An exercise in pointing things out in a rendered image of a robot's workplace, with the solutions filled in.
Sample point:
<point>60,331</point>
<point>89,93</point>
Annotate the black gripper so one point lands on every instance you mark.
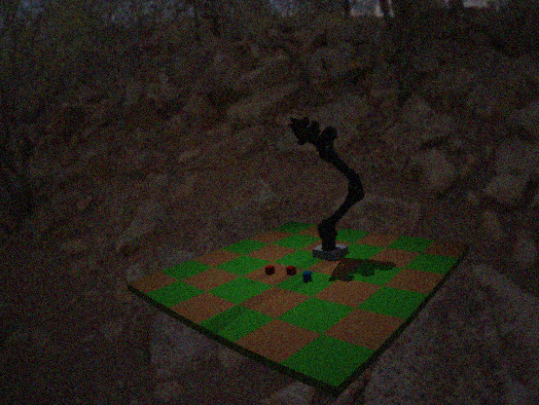
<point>301,130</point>

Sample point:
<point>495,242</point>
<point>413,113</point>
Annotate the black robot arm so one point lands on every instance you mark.
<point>327,228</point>

